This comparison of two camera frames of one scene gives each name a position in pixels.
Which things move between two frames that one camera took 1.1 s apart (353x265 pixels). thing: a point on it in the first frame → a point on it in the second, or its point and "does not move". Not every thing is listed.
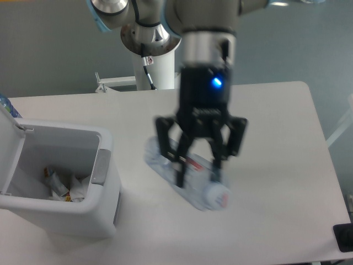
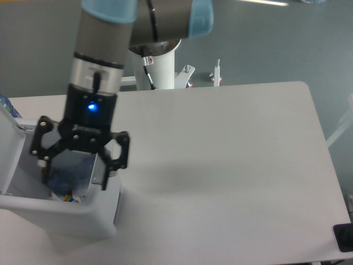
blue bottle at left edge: [5, 101] does not move
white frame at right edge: [345, 127] does not move
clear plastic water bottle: [199, 180] → [69, 172]
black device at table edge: [343, 234] does not move
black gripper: [204, 103] → [87, 123]
